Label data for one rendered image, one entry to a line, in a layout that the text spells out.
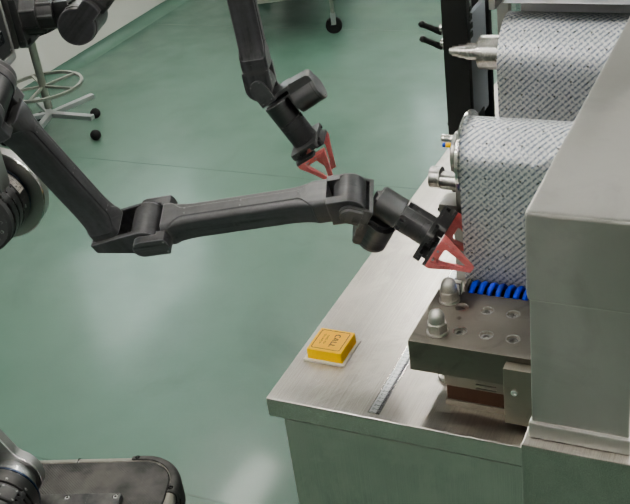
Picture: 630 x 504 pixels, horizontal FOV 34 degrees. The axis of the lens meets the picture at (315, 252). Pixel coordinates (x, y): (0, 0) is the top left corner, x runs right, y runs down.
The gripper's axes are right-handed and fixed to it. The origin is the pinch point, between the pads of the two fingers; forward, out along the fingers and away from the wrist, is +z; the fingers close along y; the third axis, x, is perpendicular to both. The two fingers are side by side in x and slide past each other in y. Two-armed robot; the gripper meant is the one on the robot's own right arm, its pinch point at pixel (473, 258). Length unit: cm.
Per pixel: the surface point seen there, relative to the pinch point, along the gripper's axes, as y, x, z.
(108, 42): -365, -269, -252
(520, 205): 0.2, 14.4, 1.6
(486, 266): 0.2, 0.2, 2.6
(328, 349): 12.6, -25.3, -13.2
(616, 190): 79, 69, 3
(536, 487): 84, 44, 11
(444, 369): 19.9, -7.8, 5.2
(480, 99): -41.5, 4.9, -14.9
